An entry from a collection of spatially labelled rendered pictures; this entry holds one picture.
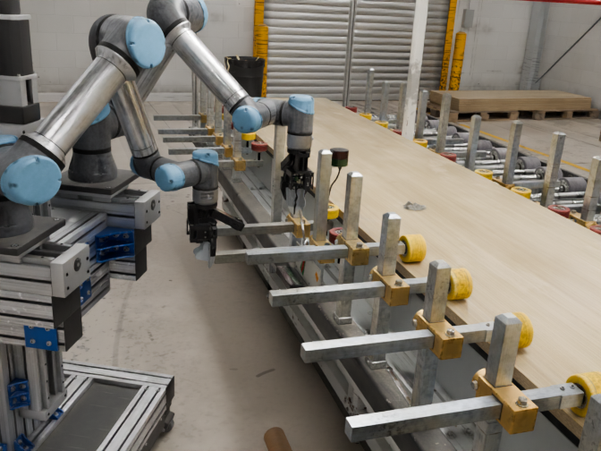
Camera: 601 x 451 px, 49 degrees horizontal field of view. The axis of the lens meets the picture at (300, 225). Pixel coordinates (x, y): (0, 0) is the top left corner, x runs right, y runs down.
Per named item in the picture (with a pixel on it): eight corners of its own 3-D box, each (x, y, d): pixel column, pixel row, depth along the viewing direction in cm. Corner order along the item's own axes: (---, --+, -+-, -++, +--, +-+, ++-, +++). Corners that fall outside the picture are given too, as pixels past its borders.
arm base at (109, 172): (59, 180, 203) (56, 148, 199) (82, 167, 217) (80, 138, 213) (105, 184, 201) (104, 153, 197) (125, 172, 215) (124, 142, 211)
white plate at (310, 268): (317, 300, 211) (319, 271, 207) (293, 268, 234) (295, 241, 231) (319, 299, 211) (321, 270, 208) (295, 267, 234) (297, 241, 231)
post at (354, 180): (338, 328, 197) (351, 174, 180) (334, 323, 200) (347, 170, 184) (349, 327, 198) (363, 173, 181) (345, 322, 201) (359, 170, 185)
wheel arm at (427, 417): (351, 444, 109) (352, 426, 108) (343, 430, 112) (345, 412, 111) (596, 404, 124) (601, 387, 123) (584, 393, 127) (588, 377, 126)
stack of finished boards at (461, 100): (590, 108, 1003) (593, 97, 997) (458, 111, 914) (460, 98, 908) (554, 100, 1069) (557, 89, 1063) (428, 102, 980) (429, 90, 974)
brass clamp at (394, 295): (387, 307, 160) (389, 288, 158) (366, 284, 172) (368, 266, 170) (410, 304, 161) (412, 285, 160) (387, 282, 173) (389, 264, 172)
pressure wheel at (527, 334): (509, 312, 144) (489, 315, 151) (515, 349, 142) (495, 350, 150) (532, 310, 145) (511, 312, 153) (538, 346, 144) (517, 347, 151)
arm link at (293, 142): (283, 131, 196) (309, 131, 198) (283, 146, 197) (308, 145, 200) (291, 136, 189) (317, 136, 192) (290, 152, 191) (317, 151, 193)
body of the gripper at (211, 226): (186, 236, 200) (186, 198, 196) (214, 234, 203) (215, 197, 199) (190, 245, 194) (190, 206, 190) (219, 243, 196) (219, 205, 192)
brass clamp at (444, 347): (437, 361, 137) (440, 339, 136) (409, 329, 149) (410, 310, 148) (463, 357, 139) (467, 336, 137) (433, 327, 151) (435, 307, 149)
